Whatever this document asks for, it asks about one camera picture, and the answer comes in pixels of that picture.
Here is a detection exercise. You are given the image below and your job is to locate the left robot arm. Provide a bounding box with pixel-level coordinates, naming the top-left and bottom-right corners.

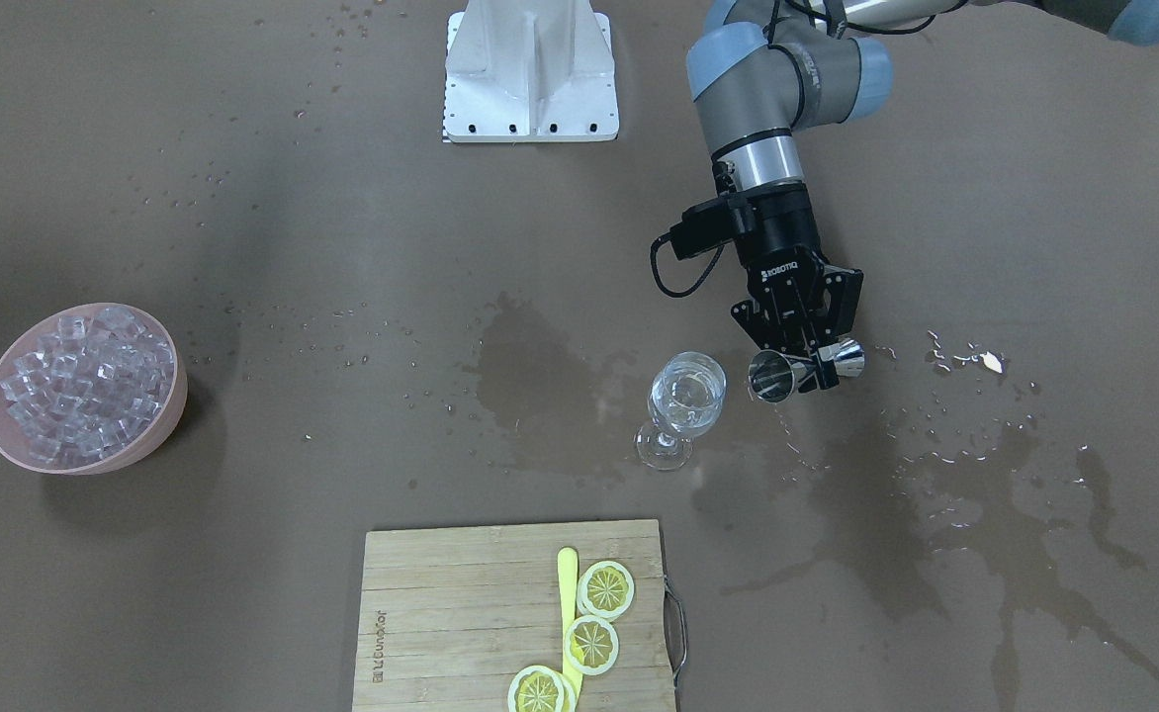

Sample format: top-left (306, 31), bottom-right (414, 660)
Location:
top-left (651, 1), bottom-right (962, 402)

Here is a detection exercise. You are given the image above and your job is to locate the lemon slice near handle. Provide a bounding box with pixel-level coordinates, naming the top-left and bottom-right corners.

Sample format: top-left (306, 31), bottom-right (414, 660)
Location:
top-left (577, 560), bottom-right (637, 622)

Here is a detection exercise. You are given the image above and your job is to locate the far lemon slice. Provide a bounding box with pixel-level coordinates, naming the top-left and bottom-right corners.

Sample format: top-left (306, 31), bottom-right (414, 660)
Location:
top-left (504, 666), bottom-right (577, 712)

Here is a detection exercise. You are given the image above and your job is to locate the steel double jigger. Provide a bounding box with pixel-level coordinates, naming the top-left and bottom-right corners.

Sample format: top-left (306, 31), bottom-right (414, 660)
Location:
top-left (748, 337), bottom-right (867, 402)

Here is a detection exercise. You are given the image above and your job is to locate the pile of ice cubes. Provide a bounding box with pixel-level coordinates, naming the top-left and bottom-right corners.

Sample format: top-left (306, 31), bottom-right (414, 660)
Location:
top-left (0, 308), bottom-right (176, 468)

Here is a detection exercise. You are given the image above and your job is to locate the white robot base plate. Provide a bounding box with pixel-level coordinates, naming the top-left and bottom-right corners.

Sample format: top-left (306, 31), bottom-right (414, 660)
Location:
top-left (442, 1), bottom-right (620, 144)

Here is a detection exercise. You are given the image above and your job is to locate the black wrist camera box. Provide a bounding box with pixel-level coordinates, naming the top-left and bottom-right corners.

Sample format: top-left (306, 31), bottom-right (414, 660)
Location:
top-left (669, 194), bottom-right (756, 261)

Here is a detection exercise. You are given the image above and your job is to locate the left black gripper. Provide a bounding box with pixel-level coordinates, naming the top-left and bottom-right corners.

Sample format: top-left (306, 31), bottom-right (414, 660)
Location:
top-left (732, 182), bottom-right (863, 393)

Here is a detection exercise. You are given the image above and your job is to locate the bamboo cutting board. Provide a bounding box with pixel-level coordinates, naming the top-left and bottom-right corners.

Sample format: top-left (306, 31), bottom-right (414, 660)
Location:
top-left (350, 520), bottom-right (678, 711)

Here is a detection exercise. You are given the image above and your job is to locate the pink bowl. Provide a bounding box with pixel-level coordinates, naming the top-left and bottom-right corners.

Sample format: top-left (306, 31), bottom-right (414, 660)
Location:
top-left (0, 303), bottom-right (189, 477)

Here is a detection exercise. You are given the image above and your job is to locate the middle lemon slice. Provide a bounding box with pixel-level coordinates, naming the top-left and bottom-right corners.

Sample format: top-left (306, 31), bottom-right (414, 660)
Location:
top-left (563, 613), bottom-right (620, 676)

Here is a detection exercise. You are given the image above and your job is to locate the clear wine glass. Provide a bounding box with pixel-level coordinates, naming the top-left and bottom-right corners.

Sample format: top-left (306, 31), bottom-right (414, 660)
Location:
top-left (634, 351), bottom-right (726, 472)

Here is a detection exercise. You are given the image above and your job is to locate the yellow plastic knife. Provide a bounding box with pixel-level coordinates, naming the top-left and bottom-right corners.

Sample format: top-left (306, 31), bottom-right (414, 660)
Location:
top-left (557, 547), bottom-right (583, 700)

